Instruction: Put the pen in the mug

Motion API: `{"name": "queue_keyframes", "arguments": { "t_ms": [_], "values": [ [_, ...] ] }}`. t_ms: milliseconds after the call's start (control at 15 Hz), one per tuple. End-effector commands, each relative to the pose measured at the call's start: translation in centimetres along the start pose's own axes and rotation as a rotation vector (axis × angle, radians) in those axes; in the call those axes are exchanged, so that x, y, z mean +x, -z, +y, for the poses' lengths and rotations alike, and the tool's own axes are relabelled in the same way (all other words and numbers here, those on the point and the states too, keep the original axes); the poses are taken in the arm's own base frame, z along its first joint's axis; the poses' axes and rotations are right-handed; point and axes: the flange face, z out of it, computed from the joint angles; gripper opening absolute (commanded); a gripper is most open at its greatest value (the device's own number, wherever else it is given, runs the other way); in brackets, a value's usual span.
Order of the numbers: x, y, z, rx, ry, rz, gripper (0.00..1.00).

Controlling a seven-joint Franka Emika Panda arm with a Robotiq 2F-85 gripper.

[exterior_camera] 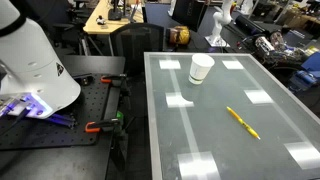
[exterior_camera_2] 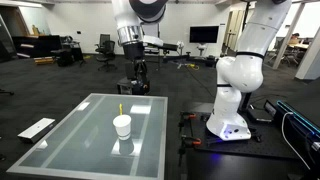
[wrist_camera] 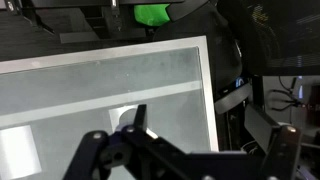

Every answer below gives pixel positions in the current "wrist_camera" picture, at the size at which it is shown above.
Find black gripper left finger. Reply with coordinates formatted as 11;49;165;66
62;104;187;180

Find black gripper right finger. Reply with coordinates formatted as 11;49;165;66
244;104;302;180

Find green object under desk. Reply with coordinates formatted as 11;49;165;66
134;4;170;26

